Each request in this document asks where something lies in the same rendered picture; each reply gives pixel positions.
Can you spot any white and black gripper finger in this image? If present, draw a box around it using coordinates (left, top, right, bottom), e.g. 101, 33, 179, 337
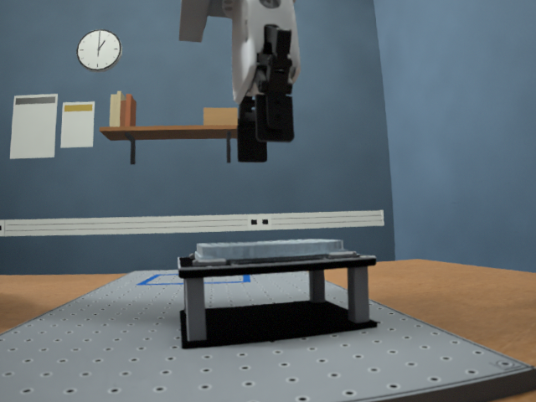
237, 96, 267, 162
254, 28, 294, 142

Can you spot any blue tape outline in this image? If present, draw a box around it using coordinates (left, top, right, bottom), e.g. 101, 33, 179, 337
138, 274, 250, 285

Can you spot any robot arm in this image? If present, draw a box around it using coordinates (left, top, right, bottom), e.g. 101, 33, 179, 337
179, 0, 229, 43

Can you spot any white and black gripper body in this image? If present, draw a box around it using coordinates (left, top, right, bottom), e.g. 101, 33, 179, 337
222, 0, 301, 105

